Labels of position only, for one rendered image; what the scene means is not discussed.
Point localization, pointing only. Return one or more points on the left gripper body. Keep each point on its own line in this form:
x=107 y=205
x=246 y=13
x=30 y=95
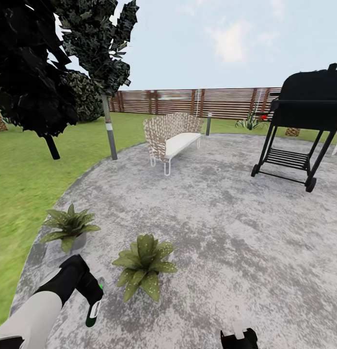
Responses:
x=92 y=291

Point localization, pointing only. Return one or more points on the insectifuge atomizer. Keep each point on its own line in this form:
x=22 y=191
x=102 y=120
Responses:
x=92 y=314

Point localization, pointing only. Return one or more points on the charcoal grill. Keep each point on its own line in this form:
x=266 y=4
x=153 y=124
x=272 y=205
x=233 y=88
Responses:
x=306 y=100

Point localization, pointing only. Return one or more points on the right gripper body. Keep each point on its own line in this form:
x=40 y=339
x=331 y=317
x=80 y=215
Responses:
x=249 y=341

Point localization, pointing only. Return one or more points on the pot plant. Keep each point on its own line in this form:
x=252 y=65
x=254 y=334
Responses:
x=143 y=266
x=73 y=234

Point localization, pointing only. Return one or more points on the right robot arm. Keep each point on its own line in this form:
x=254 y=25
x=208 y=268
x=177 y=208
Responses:
x=243 y=338

